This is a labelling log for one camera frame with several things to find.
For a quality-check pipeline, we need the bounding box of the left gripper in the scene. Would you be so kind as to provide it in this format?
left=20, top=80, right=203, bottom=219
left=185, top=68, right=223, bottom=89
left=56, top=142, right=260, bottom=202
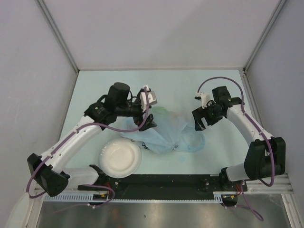
left=115, top=97, right=156, bottom=130

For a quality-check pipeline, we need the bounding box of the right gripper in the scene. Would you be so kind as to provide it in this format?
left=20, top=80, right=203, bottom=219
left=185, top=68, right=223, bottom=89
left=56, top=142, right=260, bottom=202
left=192, top=101, right=223, bottom=131

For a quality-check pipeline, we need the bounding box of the light blue plastic bag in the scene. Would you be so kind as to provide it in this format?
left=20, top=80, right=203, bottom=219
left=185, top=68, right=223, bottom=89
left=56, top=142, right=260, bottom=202
left=121, top=106, right=206, bottom=154

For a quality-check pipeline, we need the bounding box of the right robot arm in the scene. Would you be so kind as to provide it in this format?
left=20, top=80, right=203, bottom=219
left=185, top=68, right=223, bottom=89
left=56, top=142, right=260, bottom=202
left=192, top=86, right=286, bottom=190

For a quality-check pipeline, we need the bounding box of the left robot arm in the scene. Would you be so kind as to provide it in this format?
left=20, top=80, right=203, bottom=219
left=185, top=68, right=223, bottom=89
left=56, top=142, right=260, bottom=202
left=26, top=82, right=157, bottom=197

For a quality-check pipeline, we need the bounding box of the white paper plate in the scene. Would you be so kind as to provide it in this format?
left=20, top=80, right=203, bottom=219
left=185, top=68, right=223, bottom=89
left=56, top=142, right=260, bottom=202
left=99, top=138, right=142, bottom=179

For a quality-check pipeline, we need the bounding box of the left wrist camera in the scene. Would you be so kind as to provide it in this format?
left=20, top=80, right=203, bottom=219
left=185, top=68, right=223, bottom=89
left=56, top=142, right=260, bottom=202
left=138, top=85, right=157, bottom=112

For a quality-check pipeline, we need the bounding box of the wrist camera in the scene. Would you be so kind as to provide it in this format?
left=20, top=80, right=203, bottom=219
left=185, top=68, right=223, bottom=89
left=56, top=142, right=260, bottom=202
left=138, top=85, right=157, bottom=112
left=195, top=92, right=211, bottom=109

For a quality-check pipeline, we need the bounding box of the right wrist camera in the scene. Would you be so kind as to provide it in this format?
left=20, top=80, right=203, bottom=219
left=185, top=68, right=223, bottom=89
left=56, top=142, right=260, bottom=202
left=195, top=92, right=211, bottom=109

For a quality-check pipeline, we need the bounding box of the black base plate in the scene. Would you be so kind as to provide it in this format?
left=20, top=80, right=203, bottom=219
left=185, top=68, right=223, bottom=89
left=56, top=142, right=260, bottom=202
left=77, top=173, right=248, bottom=200

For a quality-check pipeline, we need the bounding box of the white cable duct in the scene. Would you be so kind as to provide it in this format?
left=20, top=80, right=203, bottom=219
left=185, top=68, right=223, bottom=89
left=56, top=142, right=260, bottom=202
left=44, top=192, right=223, bottom=203

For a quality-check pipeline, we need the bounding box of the aluminium rail frame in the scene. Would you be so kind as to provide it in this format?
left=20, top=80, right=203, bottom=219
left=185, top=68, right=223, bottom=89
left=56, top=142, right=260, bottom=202
left=30, top=174, right=294, bottom=194

